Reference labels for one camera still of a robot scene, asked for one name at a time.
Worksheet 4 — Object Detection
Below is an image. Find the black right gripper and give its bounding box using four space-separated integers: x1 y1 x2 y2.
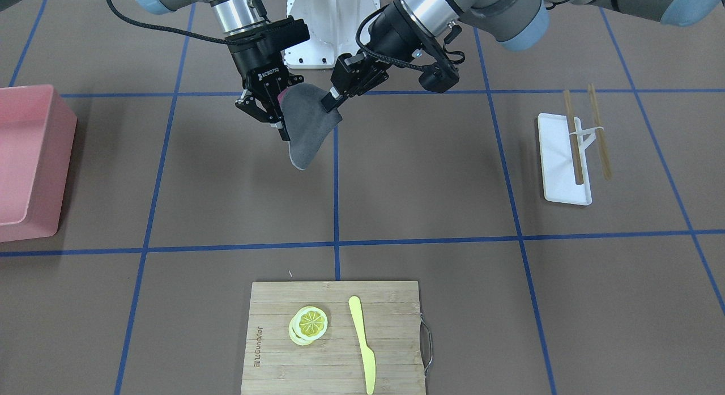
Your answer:
227 18 310 142

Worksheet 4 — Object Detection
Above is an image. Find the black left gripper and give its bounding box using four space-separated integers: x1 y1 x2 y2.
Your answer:
321 0 437 113

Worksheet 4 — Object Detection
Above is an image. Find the grey pink cleaning cloth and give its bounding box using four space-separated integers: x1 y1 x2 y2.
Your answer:
279 83 343 171

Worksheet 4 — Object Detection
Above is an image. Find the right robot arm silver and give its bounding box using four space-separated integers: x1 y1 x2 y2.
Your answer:
106 0 310 141

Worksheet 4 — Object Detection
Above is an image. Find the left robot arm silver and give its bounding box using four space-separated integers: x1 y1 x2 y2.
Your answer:
321 0 722 111

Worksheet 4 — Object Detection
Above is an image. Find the yellow plastic knife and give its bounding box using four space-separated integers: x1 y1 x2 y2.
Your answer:
348 295 377 394

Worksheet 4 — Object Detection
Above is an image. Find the yellow lemon slice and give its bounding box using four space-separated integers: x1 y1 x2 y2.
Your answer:
288 305 329 346

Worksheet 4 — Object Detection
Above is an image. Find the wooden cutting board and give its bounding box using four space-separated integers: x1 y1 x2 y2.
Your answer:
240 281 427 394

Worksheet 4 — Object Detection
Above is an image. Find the white rectangular tray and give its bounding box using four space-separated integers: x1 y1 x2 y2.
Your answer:
537 113 592 206

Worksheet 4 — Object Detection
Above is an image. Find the pink plastic bin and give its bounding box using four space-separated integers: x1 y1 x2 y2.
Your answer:
1 84 78 242

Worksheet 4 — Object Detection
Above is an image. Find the wooden chopstick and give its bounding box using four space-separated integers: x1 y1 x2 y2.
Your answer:
587 83 613 181
564 90 585 185

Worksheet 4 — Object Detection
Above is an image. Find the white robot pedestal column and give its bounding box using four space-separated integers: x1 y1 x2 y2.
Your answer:
283 0 381 69

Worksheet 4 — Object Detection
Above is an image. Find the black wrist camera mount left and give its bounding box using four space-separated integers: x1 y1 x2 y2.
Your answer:
419 22 466 94

